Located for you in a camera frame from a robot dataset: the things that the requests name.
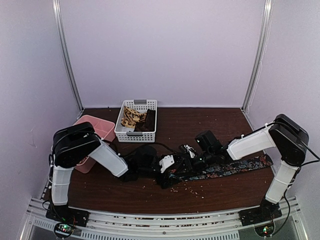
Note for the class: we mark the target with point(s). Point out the left aluminium frame post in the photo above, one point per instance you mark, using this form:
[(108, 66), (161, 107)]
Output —
[(65, 53)]

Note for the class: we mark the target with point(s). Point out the yellow floral tie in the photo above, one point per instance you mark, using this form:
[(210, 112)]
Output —
[(131, 117)]

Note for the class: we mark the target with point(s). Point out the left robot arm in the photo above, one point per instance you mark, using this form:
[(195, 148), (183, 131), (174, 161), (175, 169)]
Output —
[(73, 144)]

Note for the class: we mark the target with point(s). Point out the white perforated plastic basket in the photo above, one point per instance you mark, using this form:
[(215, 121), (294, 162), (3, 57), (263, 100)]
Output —
[(128, 135)]

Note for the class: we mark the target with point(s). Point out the aluminium front rail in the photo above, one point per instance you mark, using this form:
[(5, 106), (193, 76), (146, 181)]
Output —
[(104, 225)]

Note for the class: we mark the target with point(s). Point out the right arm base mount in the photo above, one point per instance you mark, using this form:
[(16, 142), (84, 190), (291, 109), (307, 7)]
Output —
[(259, 214)]

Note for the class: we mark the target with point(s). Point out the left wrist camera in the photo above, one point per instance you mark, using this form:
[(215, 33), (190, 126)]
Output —
[(168, 161)]

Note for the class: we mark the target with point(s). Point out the navy floral patterned tie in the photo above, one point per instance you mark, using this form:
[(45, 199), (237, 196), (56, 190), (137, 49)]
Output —
[(220, 170)]

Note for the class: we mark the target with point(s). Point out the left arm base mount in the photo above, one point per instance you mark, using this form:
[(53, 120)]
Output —
[(67, 217)]

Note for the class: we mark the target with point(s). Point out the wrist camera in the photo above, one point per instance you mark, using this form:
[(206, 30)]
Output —
[(168, 161), (188, 150)]

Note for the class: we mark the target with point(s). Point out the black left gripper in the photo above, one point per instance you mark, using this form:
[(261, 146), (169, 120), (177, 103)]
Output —
[(171, 181)]

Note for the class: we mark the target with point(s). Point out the dark brown red floral tie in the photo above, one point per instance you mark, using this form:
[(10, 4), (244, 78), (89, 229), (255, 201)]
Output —
[(148, 125)]

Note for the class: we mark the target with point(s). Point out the pink divided organizer tray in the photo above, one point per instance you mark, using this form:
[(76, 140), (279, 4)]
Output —
[(105, 129)]

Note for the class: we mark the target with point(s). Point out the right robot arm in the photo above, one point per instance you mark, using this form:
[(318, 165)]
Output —
[(282, 133)]

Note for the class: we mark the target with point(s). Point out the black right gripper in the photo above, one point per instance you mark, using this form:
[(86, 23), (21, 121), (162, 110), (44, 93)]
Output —
[(190, 169)]

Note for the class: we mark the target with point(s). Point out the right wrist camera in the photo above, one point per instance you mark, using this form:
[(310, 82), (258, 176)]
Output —
[(188, 150)]

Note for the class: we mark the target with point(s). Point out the right aluminium frame post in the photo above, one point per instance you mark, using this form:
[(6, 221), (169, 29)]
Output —
[(257, 64)]

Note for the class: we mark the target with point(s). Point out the aluminium frame post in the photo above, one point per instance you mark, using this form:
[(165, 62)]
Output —
[(257, 64), (65, 53)]

